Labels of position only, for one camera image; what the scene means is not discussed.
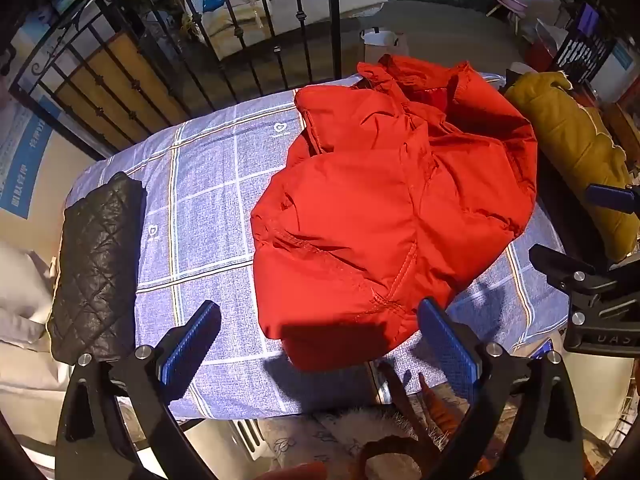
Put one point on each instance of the black iron railing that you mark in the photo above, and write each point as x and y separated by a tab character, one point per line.
150	60

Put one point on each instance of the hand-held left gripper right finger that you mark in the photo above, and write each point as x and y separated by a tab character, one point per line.
446	342

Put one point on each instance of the black slatted crate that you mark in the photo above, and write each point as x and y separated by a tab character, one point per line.
585	60

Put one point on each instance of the black quilted jacket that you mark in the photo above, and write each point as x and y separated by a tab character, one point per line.
95	270

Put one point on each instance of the blue and white wall poster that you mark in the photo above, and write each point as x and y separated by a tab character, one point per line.
22	160

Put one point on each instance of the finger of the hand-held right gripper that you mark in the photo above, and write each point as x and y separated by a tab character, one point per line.
612	196
565	267

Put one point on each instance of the pale floral patterned fabric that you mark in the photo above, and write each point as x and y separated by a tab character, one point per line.
320	440

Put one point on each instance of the blue plaid bedsheet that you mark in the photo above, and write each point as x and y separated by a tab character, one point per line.
210	200

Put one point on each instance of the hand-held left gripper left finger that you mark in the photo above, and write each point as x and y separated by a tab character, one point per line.
192	332

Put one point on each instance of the pink stool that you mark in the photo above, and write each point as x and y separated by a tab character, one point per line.
511	2

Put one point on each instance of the white cushion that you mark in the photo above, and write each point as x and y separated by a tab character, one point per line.
25	320

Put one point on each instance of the white bag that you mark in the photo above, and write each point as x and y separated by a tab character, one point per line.
381	45

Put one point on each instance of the red puffer jacket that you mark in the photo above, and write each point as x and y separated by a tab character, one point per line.
390	200

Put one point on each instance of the mustard yellow jacket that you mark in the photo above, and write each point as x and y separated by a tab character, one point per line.
575	145

